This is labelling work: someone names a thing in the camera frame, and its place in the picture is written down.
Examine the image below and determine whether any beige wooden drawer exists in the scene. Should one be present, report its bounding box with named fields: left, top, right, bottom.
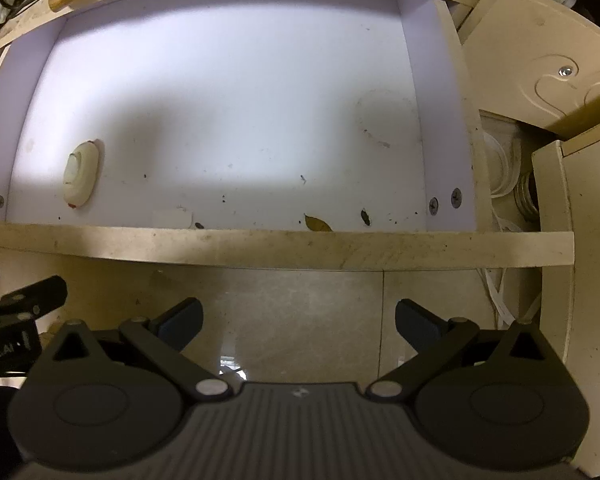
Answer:
left=0, top=0, right=577, bottom=271

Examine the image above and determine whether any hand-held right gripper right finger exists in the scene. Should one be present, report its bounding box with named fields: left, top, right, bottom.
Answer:
left=366, top=299, right=561, bottom=402

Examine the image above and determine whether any dry brown leaf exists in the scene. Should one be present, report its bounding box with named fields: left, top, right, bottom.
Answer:
left=303, top=213, right=334, bottom=233

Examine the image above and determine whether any white flat strap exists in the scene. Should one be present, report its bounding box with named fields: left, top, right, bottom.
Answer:
left=477, top=212, right=543, bottom=328

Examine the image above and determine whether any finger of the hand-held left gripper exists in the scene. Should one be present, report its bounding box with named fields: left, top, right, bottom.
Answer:
left=0, top=275, right=69, bottom=322

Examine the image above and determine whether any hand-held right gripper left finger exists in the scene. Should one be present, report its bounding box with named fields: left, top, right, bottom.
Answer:
left=40, top=298, right=233, bottom=402

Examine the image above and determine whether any beige cabinet panel with screws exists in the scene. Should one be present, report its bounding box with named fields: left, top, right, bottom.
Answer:
left=459, top=0, right=600, bottom=135

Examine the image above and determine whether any white plastic ring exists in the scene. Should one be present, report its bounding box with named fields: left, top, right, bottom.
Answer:
left=481, top=114, right=525, bottom=199

